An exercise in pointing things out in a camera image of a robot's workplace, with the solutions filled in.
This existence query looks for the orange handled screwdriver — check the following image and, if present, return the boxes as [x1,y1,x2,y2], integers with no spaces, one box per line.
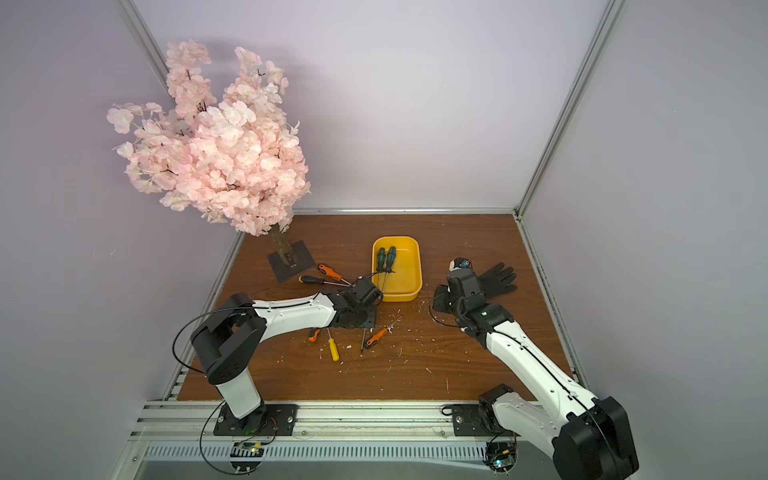
[365,318,402,350]

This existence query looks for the green black screwdriver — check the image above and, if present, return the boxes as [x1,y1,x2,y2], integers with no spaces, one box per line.
[385,246,397,273]
[376,247,387,273]

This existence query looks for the yellow plastic storage box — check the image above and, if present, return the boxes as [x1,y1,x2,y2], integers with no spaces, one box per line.
[371,236,423,303]

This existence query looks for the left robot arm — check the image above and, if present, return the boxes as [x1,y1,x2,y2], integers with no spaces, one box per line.
[190,277,383,424]

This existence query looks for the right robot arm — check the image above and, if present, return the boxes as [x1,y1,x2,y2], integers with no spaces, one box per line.
[432,258,639,479]

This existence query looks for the large orange black screwdriver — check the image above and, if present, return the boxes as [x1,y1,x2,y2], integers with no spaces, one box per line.
[317,263,350,285]

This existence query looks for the black work glove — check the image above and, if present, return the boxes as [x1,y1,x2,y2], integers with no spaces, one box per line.
[478,262,517,298]

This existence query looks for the right controller board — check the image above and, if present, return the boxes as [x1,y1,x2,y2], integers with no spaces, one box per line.
[483,442,518,474]

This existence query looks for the controller board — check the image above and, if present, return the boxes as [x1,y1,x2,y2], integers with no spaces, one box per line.
[229,441,266,475]
[483,442,518,474]

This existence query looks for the left controller board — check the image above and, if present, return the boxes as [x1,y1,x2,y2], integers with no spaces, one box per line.
[229,441,266,475]

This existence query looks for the pink artificial blossom tree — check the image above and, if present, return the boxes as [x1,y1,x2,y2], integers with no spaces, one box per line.
[107,39,310,237]

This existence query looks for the yellow handled screwdriver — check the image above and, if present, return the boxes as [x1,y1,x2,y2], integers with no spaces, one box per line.
[327,329,340,362]

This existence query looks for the black handled long screwdriver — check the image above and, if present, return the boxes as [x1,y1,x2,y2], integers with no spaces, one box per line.
[298,275,347,287]

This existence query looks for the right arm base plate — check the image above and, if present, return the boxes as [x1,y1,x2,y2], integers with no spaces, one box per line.
[441,403,499,437]

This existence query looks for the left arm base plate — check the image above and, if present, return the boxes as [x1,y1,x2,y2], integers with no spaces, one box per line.
[213,403,298,437]

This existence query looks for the aluminium front rail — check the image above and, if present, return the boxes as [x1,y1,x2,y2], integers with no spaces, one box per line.
[130,401,475,441]

